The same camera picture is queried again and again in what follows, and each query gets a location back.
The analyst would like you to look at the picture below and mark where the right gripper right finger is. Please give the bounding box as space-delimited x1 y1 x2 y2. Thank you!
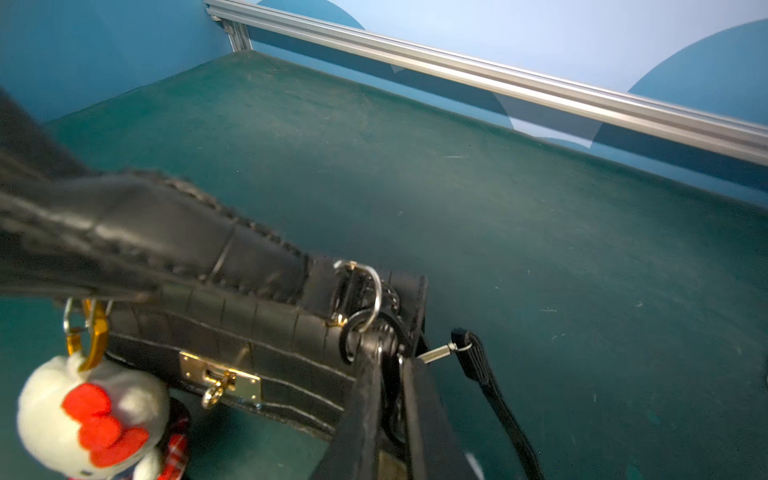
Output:
402 358 478 480

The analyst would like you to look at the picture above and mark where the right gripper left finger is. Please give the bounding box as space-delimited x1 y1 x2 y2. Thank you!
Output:
311 335 383 480

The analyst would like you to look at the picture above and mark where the black leather handbag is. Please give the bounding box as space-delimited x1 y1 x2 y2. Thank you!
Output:
1 96 427 438

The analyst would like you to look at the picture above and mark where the white kitty plush charm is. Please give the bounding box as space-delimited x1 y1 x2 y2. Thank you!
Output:
16 352 192 480

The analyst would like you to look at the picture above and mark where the aluminium back rail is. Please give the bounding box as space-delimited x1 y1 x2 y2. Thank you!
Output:
205 1 767 165

